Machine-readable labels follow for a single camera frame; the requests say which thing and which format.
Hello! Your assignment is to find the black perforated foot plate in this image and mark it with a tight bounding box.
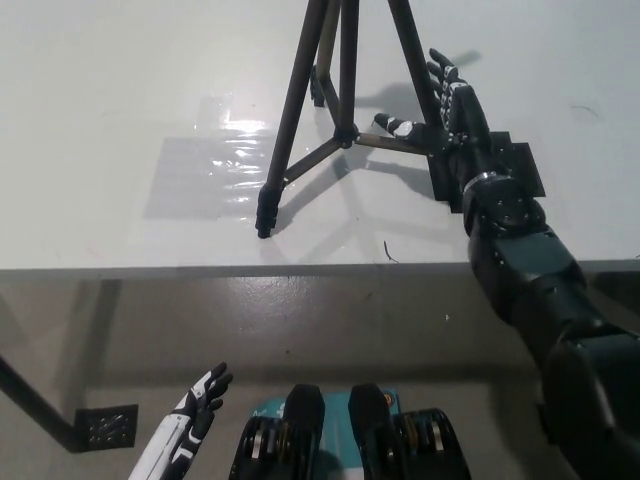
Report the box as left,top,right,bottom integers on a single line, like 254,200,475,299
74,403,140,447

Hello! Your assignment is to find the black metal table frame bar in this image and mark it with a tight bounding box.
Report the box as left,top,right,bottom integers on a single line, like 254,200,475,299
0,352,84,454

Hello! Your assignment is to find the black patterned mat on table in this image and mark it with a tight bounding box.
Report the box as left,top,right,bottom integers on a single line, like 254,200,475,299
429,130,547,215

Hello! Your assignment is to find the bronze and black camera tripod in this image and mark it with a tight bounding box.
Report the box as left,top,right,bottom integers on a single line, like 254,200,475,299
254,0,451,239

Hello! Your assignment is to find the clear plastic tape sheet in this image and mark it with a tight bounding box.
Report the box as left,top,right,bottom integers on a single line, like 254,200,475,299
142,93,294,222

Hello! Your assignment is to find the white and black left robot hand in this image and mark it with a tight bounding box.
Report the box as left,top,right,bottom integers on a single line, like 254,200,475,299
128,362,234,480

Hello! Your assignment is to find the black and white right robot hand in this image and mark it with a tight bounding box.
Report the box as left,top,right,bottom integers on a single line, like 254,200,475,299
373,47,502,189

